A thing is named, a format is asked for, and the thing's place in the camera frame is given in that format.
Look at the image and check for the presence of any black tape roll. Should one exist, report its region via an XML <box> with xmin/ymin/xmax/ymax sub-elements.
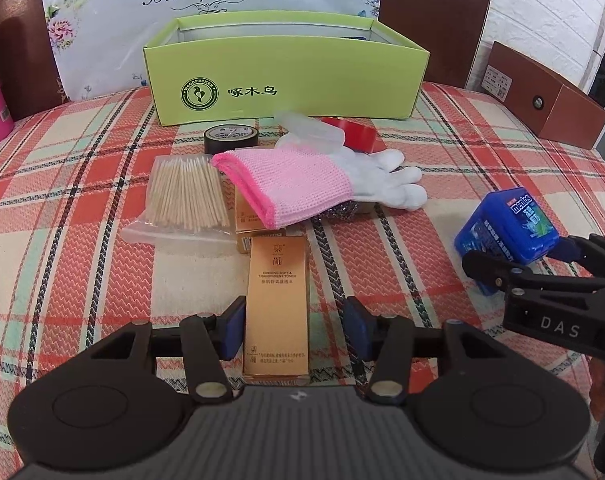
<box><xmin>204</xmin><ymin>121</ymin><xmax>260</xmax><ymax>156</ymax></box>

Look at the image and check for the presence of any bag of cotton swabs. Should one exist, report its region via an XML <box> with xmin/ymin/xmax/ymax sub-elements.
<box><xmin>122</xmin><ymin>155</ymin><xmax>239</xmax><ymax>249</ymax></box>

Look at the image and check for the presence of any light green cardboard box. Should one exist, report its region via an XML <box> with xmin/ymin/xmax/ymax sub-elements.
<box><xmin>143</xmin><ymin>14</ymin><xmax>430</xmax><ymax>127</ymax></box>

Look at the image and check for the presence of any plaid bed sheet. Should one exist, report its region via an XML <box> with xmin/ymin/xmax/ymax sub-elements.
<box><xmin>0</xmin><ymin>81</ymin><xmax>605</xmax><ymax>461</ymax></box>

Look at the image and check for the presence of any person's right hand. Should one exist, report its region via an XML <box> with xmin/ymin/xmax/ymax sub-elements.
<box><xmin>589</xmin><ymin>357</ymin><xmax>605</xmax><ymax>421</ymax></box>

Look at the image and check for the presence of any brown cardboard box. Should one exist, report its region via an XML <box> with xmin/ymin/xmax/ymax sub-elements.
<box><xmin>485</xmin><ymin>41</ymin><xmax>605</xmax><ymax>151</ymax></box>

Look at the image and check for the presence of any brown wooden headboard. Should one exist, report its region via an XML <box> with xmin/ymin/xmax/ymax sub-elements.
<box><xmin>0</xmin><ymin>0</ymin><xmax>494</xmax><ymax>122</ymax></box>

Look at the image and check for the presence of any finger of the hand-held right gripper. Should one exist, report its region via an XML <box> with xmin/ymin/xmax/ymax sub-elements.
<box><xmin>547</xmin><ymin>234</ymin><xmax>605</xmax><ymax>283</ymax></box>
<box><xmin>462</xmin><ymin>250</ymin><xmax>538</xmax><ymax>304</ymax></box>

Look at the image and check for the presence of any steel wool scourer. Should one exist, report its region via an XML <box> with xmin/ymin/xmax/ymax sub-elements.
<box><xmin>316</xmin><ymin>200</ymin><xmax>379</xmax><ymax>218</ymax></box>

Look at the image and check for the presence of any blue plastic gum container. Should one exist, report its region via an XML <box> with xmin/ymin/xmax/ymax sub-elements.
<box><xmin>455</xmin><ymin>187</ymin><xmax>561</xmax><ymax>301</ymax></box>

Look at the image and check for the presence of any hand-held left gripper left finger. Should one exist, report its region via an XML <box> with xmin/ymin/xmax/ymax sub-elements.
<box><xmin>90</xmin><ymin>296</ymin><xmax>246</xmax><ymax>403</ymax></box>

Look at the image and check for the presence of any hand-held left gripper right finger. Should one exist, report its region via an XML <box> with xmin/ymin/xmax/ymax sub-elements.
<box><xmin>345</xmin><ymin>297</ymin><xmax>508</xmax><ymax>403</ymax></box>

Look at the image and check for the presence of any pink white work glove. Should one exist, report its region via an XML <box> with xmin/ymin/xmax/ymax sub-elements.
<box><xmin>211</xmin><ymin>147</ymin><xmax>429</xmax><ymax>230</ymax></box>

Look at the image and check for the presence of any gold cosmetic box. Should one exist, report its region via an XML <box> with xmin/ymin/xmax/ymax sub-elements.
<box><xmin>242</xmin><ymin>234</ymin><xmax>311</xmax><ymax>387</ymax></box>
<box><xmin>236</xmin><ymin>229</ymin><xmax>289</xmax><ymax>254</ymax></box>
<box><xmin>234</xmin><ymin>187</ymin><xmax>283</xmax><ymax>234</ymax></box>

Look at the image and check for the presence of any red tape roll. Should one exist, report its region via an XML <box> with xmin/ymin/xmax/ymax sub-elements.
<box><xmin>321</xmin><ymin>116</ymin><xmax>386</xmax><ymax>154</ymax></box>

